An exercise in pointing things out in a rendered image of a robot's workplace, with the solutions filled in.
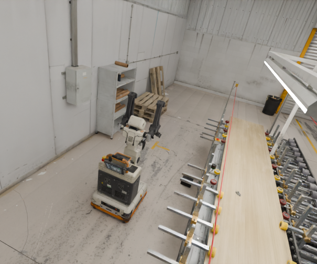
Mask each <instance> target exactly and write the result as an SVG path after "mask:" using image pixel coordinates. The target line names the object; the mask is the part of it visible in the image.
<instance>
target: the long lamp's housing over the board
mask: <svg viewBox="0 0 317 264"><path fill-rule="evenodd" d="M265 62H266V63H267V64H268V65H269V66H270V67H271V69H272V70H273V71H274V73H275V74H276V75H277V76H278V77H279V78H280V79H281V81H282V82H283V83H284V84H285V85H286V86H287V88H288V89H289V90H290V91H291V92H292V93H293V94H294V96H295V97H296V98H297V99H298V100H299V101H300V103H301V104H302V105H303V106H304V107H305V108H306V109H307V111H306V112H305V114H304V115H307V116H310V117H314V118H317V90H315V89H314V88H313V89H307V87H308V84H307V83H306V82H304V81H303V80H302V79H300V78H299V77H298V76H296V75H295V74H294V73H292V72H291V71H289V70H288V69H287V68H286V69H283V65H281V64H280V63H279V62H277V61H276V60H272V58H266V59H265Z"/></svg>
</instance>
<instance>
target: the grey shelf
mask: <svg viewBox="0 0 317 264"><path fill-rule="evenodd" d="M136 72H137V67H136V66H133V65H128V67H127V68H126V67H122V66H120V65H115V64H109V65H104V66H101V67H98V81H97V109H96V134H98V132H97V131H99V132H101V133H104V134H107V135H110V136H111V139H113V134H115V133H116V132H117V131H118V123H119V124H120V123H121V122H122V118H123V115H125V114H126V109H127V103H128V96H124V97H122V98H120V99H118V100H116V91H117V88H119V87H120V88H121V89H124V90H126V89H128V90H129V91H130V92H134V89H135V81H136ZM118 73H121V74H124V75H125V77H124V78H121V81H120V82H119V81H118V79H117V78H118ZM134 77H135V78H134ZM118 102H120V104H121V105H123V104H125V105H126V106H125V107H124V108H122V109H120V110H119V111H117V112H116V113H115V104H117V103H118ZM112 112H113V113H112Z"/></svg>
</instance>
